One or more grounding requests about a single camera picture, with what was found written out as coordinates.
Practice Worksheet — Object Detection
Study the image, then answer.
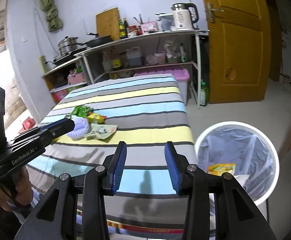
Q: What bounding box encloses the green hanging cloth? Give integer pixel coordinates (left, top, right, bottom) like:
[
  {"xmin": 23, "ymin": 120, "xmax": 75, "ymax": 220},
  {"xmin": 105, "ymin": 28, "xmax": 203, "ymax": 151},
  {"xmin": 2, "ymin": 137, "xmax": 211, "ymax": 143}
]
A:
[{"xmin": 39, "ymin": 0, "xmax": 63, "ymax": 32}]

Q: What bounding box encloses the dark chopsticks bunch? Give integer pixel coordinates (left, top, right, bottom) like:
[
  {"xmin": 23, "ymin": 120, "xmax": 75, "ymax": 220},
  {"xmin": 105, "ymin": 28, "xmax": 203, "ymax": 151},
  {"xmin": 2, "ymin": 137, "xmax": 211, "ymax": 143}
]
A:
[{"xmin": 133, "ymin": 15, "xmax": 151, "ymax": 25}]

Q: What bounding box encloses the black frying pan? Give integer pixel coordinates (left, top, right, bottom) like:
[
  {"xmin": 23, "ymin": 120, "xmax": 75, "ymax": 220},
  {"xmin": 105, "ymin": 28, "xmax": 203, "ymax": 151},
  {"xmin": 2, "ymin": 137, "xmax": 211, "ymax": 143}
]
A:
[{"xmin": 79, "ymin": 35, "xmax": 113, "ymax": 48}]

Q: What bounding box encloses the low wooden shelf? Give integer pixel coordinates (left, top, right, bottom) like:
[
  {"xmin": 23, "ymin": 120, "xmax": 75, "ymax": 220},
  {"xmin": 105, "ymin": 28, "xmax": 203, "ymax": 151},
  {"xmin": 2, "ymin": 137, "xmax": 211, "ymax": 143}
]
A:
[{"xmin": 42, "ymin": 56, "xmax": 88, "ymax": 103}]

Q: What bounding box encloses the yellow snack packet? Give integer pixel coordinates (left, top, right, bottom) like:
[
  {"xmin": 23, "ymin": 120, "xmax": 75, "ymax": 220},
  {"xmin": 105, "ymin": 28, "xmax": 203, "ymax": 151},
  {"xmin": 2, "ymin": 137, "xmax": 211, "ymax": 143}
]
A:
[{"xmin": 207, "ymin": 164, "xmax": 236, "ymax": 176}]

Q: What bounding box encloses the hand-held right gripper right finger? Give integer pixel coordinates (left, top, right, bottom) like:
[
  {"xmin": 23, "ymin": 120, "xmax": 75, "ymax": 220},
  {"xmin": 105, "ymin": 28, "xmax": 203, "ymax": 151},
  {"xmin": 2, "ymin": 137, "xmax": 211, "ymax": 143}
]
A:
[{"xmin": 164, "ymin": 141, "xmax": 277, "ymax": 240}]

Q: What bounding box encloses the orange cooking oil bottle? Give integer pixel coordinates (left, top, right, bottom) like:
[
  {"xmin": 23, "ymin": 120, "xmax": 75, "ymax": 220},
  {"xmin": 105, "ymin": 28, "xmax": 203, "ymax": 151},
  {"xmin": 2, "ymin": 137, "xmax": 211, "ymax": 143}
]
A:
[{"xmin": 110, "ymin": 47, "xmax": 122, "ymax": 70}]

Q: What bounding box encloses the yellow label oil bottle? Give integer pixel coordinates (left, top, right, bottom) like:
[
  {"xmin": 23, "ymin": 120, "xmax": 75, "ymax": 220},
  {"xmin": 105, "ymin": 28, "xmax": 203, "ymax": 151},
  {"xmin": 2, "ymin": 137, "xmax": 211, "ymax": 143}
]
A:
[{"xmin": 118, "ymin": 19, "xmax": 126, "ymax": 39}]

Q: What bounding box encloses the clear plastic bottle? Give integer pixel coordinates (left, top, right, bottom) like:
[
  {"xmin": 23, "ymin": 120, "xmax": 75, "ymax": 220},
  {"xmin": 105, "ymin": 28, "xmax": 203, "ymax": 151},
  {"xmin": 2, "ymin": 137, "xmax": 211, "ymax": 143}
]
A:
[{"xmin": 102, "ymin": 51, "xmax": 112, "ymax": 72}]

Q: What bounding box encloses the wooden cutting board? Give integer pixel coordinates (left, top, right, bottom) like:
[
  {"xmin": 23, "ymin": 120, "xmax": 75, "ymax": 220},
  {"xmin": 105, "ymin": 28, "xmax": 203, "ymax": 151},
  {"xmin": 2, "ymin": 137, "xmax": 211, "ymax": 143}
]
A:
[{"xmin": 96, "ymin": 7, "xmax": 120, "ymax": 40}]

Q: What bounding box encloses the white trash bin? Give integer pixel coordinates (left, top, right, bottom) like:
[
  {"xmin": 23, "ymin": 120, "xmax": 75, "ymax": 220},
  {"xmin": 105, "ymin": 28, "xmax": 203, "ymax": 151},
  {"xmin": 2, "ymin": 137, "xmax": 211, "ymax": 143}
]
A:
[{"xmin": 194, "ymin": 121, "xmax": 279, "ymax": 205}]

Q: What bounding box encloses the yellow power strip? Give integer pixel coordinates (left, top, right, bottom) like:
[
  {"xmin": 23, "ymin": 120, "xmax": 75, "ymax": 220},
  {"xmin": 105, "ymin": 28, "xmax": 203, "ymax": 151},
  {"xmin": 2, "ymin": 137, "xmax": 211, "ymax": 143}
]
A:
[{"xmin": 39, "ymin": 55, "xmax": 48, "ymax": 73}]

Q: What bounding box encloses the striped blanket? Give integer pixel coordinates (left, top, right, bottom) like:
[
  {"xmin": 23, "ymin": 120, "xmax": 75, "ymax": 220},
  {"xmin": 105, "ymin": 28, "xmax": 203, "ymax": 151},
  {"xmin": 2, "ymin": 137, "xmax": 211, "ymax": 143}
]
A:
[{"xmin": 27, "ymin": 74, "xmax": 194, "ymax": 198}]

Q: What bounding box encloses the dark sauce bottle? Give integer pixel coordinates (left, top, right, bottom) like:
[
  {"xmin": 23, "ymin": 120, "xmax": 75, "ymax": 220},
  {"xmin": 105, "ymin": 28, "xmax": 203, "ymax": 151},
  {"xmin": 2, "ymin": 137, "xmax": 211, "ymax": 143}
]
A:
[{"xmin": 123, "ymin": 17, "xmax": 130, "ymax": 37}]

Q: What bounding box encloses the pink printed packet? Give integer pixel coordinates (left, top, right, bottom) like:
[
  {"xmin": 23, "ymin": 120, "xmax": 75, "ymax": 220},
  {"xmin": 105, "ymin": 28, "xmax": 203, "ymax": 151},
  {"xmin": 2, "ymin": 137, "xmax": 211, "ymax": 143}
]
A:
[{"xmin": 52, "ymin": 87, "xmax": 68, "ymax": 103}]

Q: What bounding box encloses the small yellow red wrapper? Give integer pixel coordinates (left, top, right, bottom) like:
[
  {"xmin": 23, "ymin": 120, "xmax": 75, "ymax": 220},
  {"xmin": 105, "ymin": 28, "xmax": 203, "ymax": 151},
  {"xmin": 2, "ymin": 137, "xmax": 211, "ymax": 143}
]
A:
[{"xmin": 88, "ymin": 113, "xmax": 107, "ymax": 125}]

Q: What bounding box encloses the wooden door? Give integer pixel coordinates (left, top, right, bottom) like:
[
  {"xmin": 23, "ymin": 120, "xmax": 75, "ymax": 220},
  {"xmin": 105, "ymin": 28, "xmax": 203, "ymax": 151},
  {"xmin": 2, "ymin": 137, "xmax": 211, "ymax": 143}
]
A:
[{"xmin": 197, "ymin": 0, "xmax": 272, "ymax": 104}]

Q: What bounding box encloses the white tub pink rim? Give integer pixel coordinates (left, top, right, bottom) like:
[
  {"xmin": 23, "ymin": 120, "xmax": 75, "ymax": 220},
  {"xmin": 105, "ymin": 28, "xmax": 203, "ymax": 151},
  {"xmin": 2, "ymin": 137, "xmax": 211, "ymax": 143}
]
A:
[{"xmin": 153, "ymin": 52, "xmax": 166, "ymax": 64}]

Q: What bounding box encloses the white foam net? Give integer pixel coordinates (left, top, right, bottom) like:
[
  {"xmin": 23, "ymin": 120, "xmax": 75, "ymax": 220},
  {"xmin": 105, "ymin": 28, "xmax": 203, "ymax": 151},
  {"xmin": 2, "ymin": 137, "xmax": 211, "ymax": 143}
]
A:
[{"xmin": 66, "ymin": 117, "xmax": 90, "ymax": 139}]

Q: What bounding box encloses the pink lid storage box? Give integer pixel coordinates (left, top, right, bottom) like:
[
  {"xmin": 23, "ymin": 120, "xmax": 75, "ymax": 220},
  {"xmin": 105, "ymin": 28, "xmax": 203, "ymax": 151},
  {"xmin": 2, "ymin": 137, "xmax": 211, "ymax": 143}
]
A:
[{"xmin": 133, "ymin": 68, "xmax": 190, "ymax": 105}]

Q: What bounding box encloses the white paper bag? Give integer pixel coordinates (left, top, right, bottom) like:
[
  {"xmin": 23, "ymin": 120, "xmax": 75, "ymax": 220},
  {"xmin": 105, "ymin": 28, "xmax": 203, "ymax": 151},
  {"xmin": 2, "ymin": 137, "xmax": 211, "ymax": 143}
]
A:
[{"xmin": 232, "ymin": 174, "xmax": 249, "ymax": 189}]

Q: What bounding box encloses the black induction cooker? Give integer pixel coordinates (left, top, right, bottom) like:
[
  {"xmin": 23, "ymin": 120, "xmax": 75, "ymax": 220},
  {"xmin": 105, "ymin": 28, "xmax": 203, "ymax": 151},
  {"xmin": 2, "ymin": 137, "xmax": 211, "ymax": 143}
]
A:
[{"xmin": 53, "ymin": 52, "xmax": 86, "ymax": 64}]

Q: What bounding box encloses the white metal shelf unit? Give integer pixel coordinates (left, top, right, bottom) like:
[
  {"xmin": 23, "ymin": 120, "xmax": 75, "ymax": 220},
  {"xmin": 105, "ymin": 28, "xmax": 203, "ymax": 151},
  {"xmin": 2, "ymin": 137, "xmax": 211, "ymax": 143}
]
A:
[{"xmin": 74, "ymin": 29, "xmax": 209, "ymax": 109}]

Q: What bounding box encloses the green snack packet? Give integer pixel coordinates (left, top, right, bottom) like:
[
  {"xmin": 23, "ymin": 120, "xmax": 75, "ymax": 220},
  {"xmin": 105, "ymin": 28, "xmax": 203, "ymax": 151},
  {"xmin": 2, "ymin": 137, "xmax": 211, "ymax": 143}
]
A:
[{"xmin": 71, "ymin": 106, "xmax": 92, "ymax": 118}]

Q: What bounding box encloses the steel steamer pot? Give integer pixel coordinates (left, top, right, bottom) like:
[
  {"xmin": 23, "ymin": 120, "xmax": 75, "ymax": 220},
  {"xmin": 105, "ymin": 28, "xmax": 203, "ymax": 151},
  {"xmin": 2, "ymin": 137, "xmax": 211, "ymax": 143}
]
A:
[{"xmin": 58, "ymin": 36, "xmax": 80, "ymax": 55}]

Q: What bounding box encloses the crumpled white plastic bag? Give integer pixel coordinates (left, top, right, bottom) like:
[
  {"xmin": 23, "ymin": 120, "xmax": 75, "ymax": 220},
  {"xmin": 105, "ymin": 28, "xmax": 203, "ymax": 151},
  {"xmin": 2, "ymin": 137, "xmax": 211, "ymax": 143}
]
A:
[{"xmin": 163, "ymin": 40, "xmax": 189, "ymax": 63}]

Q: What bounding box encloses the white electric kettle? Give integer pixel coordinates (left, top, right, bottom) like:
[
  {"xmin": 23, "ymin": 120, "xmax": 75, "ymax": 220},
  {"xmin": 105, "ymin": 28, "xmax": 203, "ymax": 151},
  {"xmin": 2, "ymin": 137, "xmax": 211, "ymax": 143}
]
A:
[{"xmin": 171, "ymin": 3, "xmax": 199, "ymax": 30}]

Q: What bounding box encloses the large printed wrapper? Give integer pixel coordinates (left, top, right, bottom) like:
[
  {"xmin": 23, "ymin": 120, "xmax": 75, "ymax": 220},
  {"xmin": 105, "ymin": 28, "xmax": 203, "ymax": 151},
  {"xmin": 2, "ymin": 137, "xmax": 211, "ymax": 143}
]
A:
[{"xmin": 85, "ymin": 124, "xmax": 118, "ymax": 141}]

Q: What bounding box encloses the green detergent bottle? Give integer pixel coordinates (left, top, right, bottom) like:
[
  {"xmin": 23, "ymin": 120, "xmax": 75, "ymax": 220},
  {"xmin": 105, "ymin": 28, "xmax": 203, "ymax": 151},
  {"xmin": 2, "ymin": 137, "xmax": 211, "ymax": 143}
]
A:
[{"xmin": 199, "ymin": 79, "xmax": 209, "ymax": 107}]

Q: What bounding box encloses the clear water filter jug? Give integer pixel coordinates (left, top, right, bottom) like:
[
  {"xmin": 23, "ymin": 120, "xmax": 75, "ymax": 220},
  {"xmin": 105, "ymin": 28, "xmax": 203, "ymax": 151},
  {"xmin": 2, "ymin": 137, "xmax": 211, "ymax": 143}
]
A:
[{"xmin": 158, "ymin": 14, "xmax": 174, "ymax": 32}]

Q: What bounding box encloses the red plastic stool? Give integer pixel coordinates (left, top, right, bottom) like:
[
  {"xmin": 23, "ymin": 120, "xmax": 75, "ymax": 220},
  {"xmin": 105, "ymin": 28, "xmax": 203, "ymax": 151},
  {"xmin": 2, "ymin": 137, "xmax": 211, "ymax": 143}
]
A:
[{"xmin": 19, "ymin": 117, "xmax": 37, "ymax": 134}]

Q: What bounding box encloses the pink plastic basket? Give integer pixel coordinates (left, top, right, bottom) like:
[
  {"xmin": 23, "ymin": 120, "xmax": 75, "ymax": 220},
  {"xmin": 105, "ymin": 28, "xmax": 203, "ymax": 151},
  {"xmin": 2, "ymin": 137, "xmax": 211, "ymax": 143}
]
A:
[{"xmin": 68, "ymin": 74, "xmax": 87, "ymax": 85}]

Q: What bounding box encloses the dark liquid jerrycan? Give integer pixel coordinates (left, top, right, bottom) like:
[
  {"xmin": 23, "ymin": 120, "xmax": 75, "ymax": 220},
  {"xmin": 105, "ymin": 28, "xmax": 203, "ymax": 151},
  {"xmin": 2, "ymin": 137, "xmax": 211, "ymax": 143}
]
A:
[{"xmin": 126, "ymin": 46, "xmax": 143, "ymax": 67}]

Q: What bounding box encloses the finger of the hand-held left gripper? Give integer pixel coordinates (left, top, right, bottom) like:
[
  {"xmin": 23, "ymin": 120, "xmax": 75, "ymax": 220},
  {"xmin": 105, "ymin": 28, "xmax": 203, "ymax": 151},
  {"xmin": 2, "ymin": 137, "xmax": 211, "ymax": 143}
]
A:
[
  {"xmin": 13, "ymin": 124, "xmax": 76, "ymax": 145},
  {"xmin": 32, "ymin": 119, "xmax": 75, "ymax": 137}
]

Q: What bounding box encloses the person's left hand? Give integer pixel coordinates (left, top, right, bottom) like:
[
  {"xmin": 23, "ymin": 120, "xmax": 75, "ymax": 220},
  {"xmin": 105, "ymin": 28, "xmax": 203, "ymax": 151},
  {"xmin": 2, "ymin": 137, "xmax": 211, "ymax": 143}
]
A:
[{"xmin": 0, "ymin": 166, "xmax": 35, "ymax": 214}]

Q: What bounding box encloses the clear bin liner bag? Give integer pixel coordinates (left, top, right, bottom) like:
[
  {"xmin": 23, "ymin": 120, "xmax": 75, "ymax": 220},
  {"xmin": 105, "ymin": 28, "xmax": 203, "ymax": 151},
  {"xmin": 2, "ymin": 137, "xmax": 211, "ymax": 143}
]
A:
[{"xmin": 199, "ymin": 127, "xmax": 273, "ymax": 200}]

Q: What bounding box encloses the metal door handle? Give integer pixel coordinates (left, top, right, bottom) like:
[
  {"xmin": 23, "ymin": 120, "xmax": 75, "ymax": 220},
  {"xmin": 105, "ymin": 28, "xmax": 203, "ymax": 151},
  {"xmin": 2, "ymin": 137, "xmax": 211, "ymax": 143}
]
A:
[{"xmin": 205, "ymin": 2, "xmax": 224, "ymax": 23}]

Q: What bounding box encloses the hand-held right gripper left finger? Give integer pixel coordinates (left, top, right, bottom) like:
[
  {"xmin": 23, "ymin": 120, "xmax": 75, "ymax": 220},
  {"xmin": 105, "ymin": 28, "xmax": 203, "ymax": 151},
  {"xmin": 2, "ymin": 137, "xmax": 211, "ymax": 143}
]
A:
[{"xmin": 14, "ymin": 141, "xmax": 127, "ymax": 240}]

